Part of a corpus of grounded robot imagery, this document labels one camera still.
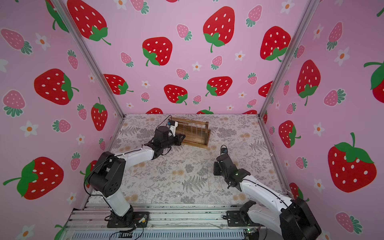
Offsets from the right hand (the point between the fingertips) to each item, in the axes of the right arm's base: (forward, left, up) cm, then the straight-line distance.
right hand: (222, 164), depth 86 cm
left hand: (+14, +22, +8) cm, 27 cm away
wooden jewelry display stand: (+28, +17, -7) cm, 34 cm away
